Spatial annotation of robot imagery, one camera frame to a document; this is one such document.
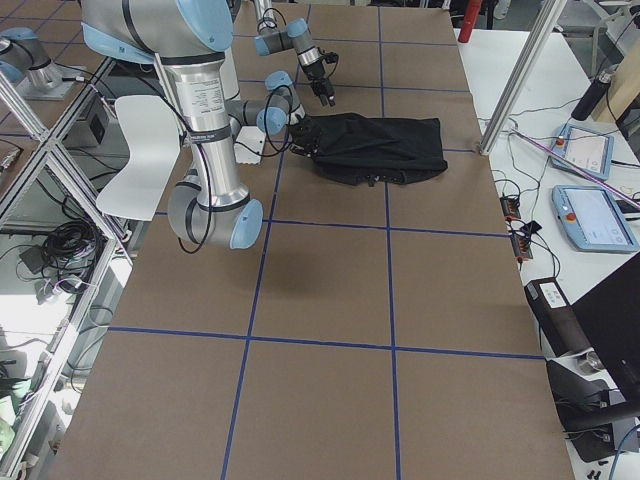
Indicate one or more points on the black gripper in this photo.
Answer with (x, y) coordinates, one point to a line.
(314, 73)
(305, 134)

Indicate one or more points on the black t-shirt with logo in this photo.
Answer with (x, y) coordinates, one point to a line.
(360, 150)

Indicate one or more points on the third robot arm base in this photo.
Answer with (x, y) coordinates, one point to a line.
(27, 65)

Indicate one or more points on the black monitor arm base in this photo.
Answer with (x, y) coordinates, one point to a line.
(596, 418)

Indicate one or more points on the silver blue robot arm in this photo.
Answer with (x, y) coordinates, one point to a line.
(275, 35)
(182, 143)

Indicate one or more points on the white chair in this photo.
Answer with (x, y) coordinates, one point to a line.
(152, 136)

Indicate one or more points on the red cylinder bottle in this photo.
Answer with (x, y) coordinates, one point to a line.
(471, 14)

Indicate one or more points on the small black adapter box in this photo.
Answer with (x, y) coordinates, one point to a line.
(530, 228)

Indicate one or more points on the far blue teach pendant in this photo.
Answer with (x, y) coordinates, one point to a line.
(586, 149)

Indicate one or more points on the blue teach pendant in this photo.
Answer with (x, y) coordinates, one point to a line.
(592, 220)
(586, 149)

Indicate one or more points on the black water bottle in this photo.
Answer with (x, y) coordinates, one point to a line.
(593, 95)

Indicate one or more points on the near blue teach pendant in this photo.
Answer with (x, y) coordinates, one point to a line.
(592, 220)

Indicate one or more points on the black monitor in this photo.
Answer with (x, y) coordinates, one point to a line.
(609, 317)

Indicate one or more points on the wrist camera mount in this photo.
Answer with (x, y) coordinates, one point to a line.
(329, 57)

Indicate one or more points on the aluminium frame post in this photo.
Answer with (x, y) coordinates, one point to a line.
(533, 47)

